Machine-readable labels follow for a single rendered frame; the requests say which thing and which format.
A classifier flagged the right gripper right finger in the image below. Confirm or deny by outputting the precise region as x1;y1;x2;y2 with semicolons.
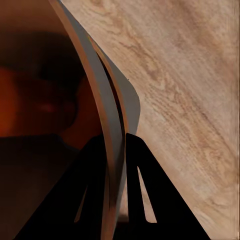
125;133;211;240

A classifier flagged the can of soda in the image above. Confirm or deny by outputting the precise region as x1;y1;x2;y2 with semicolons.
0;66;77;138
58;71;121;153

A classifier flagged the trash can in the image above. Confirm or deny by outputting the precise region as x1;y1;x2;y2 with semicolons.
0;0;141;240

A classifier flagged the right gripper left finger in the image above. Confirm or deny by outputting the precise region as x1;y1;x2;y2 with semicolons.
13;134;107;240

